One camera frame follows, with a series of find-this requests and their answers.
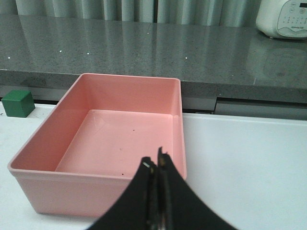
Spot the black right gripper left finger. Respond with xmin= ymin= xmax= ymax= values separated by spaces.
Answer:
xmin=90 ymin=157 xmax=157 ymax=230

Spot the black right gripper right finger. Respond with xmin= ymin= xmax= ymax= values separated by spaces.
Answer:
xmin=157 ymin=147 xmax=235 ymax=230

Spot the pink plastic bin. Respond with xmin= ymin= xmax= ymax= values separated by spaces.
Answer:
xmin=8 ymin=73 xmax=187 ymax=217

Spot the green cube block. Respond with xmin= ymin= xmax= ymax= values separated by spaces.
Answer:
xmin=1 ymin=90 xmax=35 ymax=118

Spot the grey stone counter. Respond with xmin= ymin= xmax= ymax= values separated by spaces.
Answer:
xmin=0 ymin=14 xmax=307 ymax=103

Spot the white rice cooker appliance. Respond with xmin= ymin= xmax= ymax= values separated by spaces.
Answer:
xmin=256 ymin=0 xmax=307 ymax=40

